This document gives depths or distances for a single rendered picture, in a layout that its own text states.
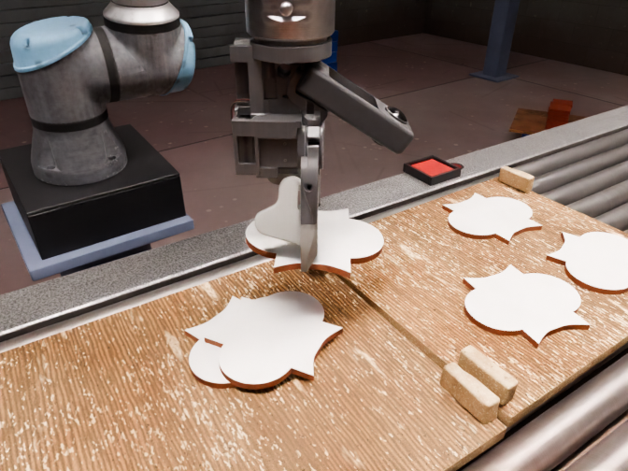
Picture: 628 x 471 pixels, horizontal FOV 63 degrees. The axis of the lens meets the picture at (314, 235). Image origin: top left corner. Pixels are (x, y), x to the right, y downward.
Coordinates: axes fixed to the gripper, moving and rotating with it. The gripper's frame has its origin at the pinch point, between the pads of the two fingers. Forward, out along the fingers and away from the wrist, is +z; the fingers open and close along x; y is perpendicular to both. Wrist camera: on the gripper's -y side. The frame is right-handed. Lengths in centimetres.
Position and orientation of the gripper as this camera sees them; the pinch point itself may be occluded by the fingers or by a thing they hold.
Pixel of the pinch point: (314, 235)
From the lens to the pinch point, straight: 54.3
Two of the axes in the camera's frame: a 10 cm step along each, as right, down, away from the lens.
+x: -0.4, 5.3, -8.5
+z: 0.0, 8.5, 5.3
